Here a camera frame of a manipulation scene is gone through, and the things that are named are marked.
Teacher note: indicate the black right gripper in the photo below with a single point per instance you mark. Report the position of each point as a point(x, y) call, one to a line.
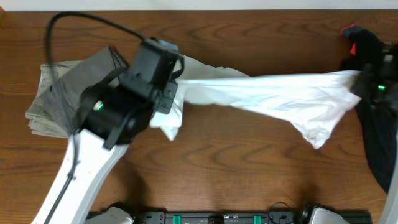
point(364, 88)

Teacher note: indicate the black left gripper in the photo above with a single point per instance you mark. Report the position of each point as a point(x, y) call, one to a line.
point(169, 97)

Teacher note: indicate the white printed t-shirt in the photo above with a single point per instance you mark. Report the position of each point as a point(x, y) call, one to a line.
point(313, 103)

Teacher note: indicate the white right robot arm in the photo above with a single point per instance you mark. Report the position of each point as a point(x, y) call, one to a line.
point(391, 202)

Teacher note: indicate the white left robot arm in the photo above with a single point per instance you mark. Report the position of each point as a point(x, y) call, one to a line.
point(108, 120)

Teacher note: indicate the black garment with red trim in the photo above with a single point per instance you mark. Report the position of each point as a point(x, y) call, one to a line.
point(365, 47)

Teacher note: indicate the folded grey shorts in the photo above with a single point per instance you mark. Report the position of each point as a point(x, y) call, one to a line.
point(61, 98)

